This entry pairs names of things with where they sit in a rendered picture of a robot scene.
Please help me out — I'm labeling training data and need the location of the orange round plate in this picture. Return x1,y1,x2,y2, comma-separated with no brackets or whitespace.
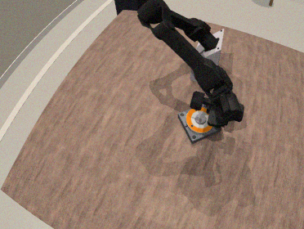
186,107,212,133

